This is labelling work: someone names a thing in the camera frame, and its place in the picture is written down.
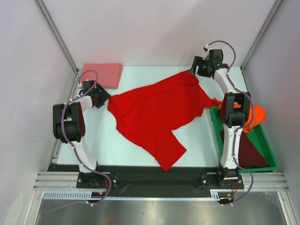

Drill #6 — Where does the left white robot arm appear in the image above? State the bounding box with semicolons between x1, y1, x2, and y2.
52;80;111;188

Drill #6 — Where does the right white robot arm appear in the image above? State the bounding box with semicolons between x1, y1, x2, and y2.
190;46;251;188

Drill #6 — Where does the folded pink t-shirt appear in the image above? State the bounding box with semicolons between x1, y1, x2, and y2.
82;63;123;89

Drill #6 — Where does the orange t-shirt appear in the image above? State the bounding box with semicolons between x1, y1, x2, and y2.
213;98;267;133

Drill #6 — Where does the green plastic bin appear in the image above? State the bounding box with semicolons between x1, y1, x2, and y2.
210;106;278;172

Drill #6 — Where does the dark red t-shirt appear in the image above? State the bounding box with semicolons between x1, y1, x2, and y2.
219;131;271;168

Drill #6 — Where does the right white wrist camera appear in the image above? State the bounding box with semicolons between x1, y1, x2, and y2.
203;44;211;53

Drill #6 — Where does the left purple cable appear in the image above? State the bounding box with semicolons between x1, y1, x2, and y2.
60;70;99;175

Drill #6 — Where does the purple cable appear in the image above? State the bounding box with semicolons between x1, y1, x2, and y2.
205;40;255;175
60;70;99;175

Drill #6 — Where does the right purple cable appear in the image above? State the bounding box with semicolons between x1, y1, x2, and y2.
205;40;255;175

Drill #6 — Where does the left aluminium side rail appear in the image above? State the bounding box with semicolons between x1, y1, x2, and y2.
50;69;82;167

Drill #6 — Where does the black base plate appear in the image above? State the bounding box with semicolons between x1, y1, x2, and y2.
47;165;244;198

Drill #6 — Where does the right aluminium frame post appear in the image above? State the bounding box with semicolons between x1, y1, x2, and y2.
240;0;284;72

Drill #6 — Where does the aluminium frame post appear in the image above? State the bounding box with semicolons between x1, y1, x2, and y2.
240;0;284;72
34;0;79;74

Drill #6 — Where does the aluminium front rail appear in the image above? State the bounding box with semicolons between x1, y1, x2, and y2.
33;172;289;192

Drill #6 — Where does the left aluminium frame post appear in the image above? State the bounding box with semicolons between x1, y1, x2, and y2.
34;0;79;74

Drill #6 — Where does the slotted cable duct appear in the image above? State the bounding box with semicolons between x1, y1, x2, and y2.
43;189;237;201

